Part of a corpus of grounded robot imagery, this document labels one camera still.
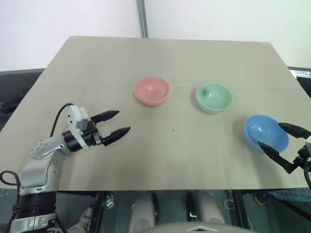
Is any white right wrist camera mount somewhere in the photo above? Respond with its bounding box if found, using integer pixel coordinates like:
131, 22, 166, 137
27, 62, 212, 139
304, 135, 311, 156

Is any black cable loop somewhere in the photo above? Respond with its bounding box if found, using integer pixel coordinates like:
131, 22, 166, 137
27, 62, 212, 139
0, 170, 22, 190

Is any grey metal pole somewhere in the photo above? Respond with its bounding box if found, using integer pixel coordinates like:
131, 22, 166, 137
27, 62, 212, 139
136, 0, 149, 38

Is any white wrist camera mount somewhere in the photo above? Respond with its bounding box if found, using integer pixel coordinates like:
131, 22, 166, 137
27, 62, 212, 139
67, 105, 90, 149
304, 135, 311, 156

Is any grey robot leg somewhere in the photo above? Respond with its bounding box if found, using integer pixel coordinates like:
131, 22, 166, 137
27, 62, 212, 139
193, 191, 227, 225
128, 191, 159, 233

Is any blue plastic bowl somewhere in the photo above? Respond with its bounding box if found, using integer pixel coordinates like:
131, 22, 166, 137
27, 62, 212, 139
243, 115, 290, 154

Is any black equipment with label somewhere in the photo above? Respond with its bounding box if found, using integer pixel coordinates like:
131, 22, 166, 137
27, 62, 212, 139
288, 66, 311, 98

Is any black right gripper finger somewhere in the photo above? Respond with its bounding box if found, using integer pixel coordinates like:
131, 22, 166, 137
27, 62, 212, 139
257, 141, 293, 174
278, 122, 311, 140

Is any grey robot torso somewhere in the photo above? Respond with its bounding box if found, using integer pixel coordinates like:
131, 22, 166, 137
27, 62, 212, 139
154, 219, 245, 233

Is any black equipment beside table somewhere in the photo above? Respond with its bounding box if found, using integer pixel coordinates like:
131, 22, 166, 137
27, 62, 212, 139
0, 68, 45, 131

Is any grey left robot leg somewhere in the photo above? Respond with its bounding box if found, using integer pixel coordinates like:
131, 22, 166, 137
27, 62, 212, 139
128, 191, 159, 233

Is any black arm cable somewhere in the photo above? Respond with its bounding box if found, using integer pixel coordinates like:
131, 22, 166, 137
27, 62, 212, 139
303, 168, 311, 189
49, 103, 74, 138

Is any green plastic bowl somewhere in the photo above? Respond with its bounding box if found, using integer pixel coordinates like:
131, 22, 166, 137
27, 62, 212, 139
195, 83, 233, 114

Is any red plastic bowl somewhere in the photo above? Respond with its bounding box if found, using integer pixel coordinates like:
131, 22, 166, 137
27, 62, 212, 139
134, 77, 170, 108

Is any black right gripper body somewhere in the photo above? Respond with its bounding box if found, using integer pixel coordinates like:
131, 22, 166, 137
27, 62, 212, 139
290, 145, 311, 174

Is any grey right robot leg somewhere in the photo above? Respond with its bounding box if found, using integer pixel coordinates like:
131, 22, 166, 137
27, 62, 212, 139
193, 191, 227, 225

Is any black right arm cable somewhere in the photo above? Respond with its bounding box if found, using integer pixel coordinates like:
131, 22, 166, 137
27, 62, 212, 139
303, 168, 311, 189

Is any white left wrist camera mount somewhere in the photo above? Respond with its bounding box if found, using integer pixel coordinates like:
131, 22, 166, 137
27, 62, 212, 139
67, 105, 90, 149

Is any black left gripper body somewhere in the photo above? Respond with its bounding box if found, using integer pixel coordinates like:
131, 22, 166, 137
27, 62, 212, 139
81, 117, 107, 149

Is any blue checked cloth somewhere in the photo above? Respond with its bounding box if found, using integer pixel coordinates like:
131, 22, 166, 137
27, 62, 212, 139
268, 188, 311, 202

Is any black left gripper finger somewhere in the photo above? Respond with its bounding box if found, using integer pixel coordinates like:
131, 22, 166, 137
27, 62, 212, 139
91, 110, 120, 124
103, 126, 132, 147

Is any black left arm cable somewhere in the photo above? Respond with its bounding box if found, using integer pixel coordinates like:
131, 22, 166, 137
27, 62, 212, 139
49, 103, 74, 138

